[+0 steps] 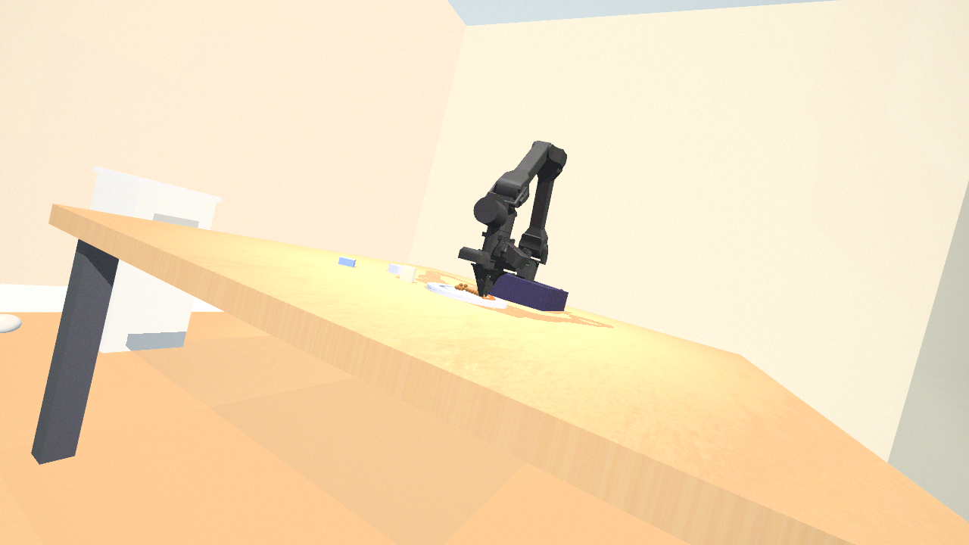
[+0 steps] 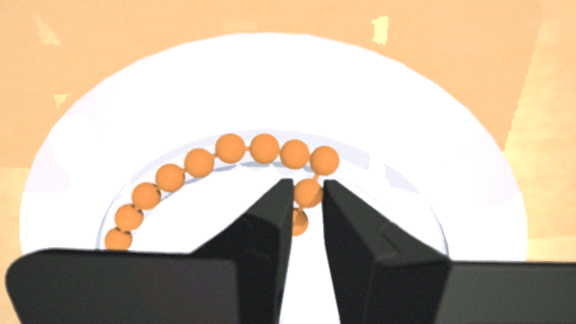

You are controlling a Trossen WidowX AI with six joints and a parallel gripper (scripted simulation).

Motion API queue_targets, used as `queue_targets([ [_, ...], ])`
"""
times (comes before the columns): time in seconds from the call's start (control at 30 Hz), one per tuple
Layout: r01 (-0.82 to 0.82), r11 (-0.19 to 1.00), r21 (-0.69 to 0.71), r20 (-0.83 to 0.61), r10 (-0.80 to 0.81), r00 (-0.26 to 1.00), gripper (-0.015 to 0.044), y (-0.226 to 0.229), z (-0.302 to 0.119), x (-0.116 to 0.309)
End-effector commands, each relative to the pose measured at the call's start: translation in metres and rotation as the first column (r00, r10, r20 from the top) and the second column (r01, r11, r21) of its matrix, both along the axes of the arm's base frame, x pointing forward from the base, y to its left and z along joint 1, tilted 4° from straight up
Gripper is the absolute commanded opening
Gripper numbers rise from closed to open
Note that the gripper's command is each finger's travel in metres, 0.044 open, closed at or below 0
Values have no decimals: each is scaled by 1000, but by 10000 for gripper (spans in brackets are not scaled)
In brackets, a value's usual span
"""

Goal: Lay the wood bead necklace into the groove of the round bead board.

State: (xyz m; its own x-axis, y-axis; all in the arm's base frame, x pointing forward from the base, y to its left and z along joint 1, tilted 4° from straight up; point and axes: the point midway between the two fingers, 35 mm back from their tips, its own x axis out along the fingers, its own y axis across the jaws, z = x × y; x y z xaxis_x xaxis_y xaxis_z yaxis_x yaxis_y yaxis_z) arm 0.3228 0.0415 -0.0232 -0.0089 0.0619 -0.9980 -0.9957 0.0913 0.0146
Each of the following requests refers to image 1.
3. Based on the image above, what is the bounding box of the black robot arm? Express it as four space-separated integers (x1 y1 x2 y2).
473 141 567 283

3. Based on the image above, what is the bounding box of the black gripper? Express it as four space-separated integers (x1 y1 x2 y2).
458 229 520 297

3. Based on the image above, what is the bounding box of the white round board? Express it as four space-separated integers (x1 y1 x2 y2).
426 282 508 309

